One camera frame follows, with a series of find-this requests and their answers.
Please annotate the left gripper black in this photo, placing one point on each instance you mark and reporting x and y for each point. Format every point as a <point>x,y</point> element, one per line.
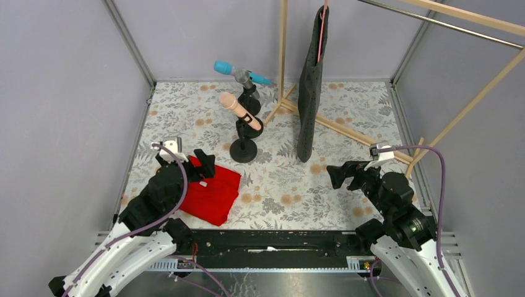
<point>190,169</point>

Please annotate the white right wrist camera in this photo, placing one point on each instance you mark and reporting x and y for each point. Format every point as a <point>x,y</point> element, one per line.
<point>379,158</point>

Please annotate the pink beige microphone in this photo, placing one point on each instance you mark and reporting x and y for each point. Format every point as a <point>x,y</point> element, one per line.
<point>229,102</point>

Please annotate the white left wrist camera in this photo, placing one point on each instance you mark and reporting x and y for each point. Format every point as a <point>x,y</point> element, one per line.
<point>169,148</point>

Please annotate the black mic stand front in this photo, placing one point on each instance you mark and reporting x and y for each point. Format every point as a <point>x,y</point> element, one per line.
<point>251,133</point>

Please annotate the pink clothes hanger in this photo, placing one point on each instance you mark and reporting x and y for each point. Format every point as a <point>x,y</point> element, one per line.
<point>321,33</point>

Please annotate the black mic stand moved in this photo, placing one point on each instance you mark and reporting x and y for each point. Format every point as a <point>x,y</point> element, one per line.
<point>249,100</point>

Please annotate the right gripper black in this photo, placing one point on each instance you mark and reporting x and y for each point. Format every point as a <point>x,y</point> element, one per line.
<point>351,172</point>

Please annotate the dark grey hanging garment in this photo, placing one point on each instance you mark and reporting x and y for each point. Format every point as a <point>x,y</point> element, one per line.
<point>310,89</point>

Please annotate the blue microphone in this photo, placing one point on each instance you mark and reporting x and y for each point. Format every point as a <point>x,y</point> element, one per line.
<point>226,68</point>

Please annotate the black mic stand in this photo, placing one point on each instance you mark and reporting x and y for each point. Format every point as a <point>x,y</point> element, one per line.
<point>251,133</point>
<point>244,149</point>

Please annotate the metal rack rod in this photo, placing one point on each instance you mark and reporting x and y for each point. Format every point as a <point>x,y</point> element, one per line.
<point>443,24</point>

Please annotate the red folded cloth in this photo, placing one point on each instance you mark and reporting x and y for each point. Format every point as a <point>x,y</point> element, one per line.
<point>212,198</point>

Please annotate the silver microphone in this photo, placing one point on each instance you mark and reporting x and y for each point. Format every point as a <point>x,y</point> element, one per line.
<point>241,75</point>

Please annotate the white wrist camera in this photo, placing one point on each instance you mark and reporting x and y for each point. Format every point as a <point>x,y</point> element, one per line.
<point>169,148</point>
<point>379,158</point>

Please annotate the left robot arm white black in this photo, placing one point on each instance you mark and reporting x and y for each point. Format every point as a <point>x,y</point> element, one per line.
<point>153,207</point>

